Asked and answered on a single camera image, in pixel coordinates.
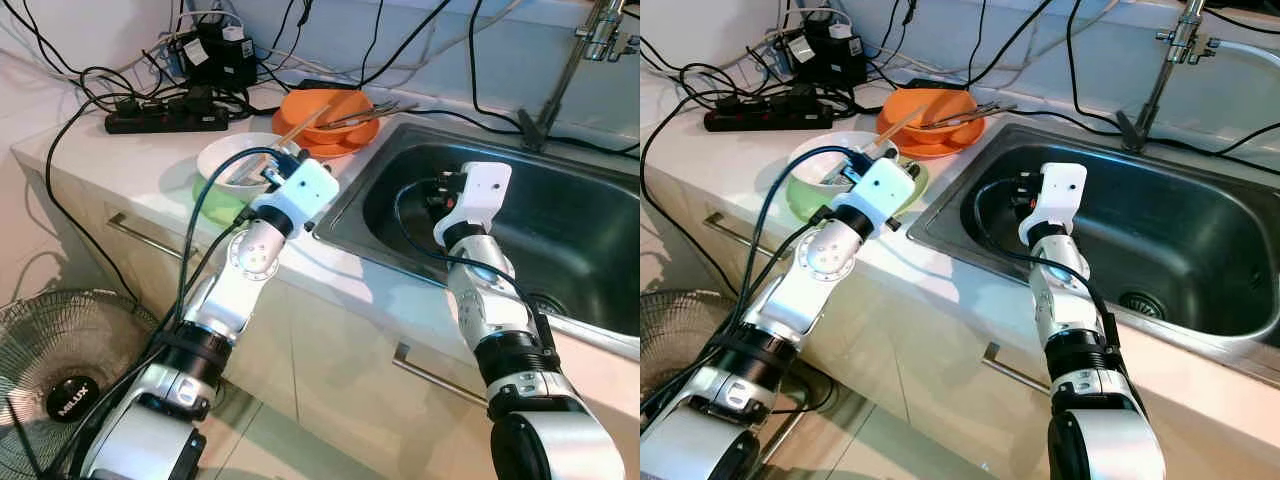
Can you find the light green plate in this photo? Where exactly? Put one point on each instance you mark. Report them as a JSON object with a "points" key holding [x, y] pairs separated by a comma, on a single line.
{"points": [[805, 203], [215, 205]]}

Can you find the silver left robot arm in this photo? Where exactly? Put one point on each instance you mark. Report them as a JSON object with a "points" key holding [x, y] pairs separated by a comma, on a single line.
{"points": [[225, 300], [790, 300]]}

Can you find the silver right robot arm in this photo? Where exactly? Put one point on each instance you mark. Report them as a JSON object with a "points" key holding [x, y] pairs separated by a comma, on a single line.
{"points": [[1075, 340], [510, 340]]}

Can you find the wooden chopstick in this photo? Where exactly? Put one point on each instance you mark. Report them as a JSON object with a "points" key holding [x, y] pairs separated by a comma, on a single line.
{"points": [[303, 127], [893, 128]]}

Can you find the white bowl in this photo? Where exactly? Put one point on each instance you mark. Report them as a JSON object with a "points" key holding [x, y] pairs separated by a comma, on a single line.
{"points": [[815, 158], [225, 160]]}

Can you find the orange plastic bowl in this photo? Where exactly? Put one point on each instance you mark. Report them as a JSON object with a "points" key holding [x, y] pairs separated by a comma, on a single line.
{"points": [[320, 108], [925, 108]]}

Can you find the orange plastic plate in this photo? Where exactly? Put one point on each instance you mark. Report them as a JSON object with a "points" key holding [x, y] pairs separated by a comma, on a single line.
{"points": [[950, 148], [350, 147]]}

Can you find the metal cutlery piece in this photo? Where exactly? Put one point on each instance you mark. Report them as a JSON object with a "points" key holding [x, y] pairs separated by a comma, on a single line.
{"points": [[965, 113], [370, 113]]}

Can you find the black power strip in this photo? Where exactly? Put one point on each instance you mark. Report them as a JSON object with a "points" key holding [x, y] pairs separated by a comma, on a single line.
{"points": [[765, 120], [165, 122]]}

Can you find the black power adapter box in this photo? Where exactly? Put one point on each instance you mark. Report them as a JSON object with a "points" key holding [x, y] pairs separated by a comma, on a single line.
{"points": [[220, 65], [825, 62]]}

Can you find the round sink drain strainer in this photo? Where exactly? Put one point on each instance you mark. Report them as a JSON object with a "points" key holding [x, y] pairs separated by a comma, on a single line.
{"points": [[547, 304], [1141, 305]]}

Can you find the chrome sink faucet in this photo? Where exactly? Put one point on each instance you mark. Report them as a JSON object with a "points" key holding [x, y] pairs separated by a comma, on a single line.
{"points": [[565, 70], [1165, 70]]}

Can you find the white sink cabinet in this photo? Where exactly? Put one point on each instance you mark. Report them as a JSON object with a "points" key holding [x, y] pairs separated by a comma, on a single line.
{"points": [[330, 350], [930, 380]]}

